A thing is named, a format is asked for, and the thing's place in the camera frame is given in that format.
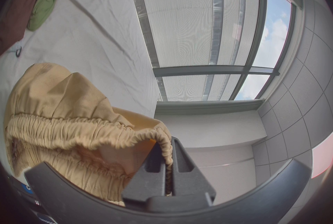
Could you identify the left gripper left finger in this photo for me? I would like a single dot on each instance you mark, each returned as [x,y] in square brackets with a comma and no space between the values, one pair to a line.
[139,184]

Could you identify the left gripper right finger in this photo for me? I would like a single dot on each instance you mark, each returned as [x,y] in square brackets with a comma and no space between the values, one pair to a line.
[193,182]

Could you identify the tan shorts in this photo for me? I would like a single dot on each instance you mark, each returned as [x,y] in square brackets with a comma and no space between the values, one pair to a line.
[59,103]

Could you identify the bed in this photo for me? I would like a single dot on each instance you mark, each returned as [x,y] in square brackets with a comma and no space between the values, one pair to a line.
[91,27]

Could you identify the window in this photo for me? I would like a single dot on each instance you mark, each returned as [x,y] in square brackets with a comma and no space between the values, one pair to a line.
[197,30]

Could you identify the small black hook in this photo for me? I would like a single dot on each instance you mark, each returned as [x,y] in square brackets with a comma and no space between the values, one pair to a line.
[18,52]

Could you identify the green garment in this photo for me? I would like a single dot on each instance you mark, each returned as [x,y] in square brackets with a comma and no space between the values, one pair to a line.
[41,12]

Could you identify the brown garment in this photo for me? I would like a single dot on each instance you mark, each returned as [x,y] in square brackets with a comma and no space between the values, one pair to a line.
[18,12]

